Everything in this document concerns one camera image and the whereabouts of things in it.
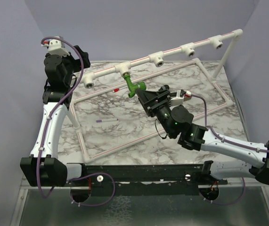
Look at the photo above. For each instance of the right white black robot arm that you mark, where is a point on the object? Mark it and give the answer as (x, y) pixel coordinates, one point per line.
(251, 159)

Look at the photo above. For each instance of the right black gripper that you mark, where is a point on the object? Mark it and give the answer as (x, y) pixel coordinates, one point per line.
(145, 97)

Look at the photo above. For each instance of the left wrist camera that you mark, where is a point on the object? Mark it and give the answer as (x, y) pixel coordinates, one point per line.
(56, 47)

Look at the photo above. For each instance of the green plastic water faucet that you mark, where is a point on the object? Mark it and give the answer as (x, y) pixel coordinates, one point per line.
(133, 87)

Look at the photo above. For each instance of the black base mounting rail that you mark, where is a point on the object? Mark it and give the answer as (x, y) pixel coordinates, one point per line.
(144, 180)

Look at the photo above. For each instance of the white PVC pipe rack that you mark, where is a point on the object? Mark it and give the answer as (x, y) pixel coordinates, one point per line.
(156, 58)

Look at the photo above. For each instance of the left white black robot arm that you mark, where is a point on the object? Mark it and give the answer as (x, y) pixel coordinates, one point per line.
(42, 167)

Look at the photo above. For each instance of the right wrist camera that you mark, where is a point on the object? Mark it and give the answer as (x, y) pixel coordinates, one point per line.
(179, 97)

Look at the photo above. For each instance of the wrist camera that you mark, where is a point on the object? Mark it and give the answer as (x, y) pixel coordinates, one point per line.
(179, 97)
(56, 47)

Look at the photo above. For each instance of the black grey faucet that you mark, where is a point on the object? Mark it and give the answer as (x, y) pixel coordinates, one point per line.
(164, 87)

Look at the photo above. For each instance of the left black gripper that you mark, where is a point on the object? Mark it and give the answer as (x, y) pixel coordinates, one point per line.
(85, 58)

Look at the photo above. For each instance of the purple capped white pen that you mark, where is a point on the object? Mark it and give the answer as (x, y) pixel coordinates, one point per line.
(106, 120)

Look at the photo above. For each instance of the red capped white pen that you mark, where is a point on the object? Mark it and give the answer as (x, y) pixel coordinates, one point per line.
(118, 89)

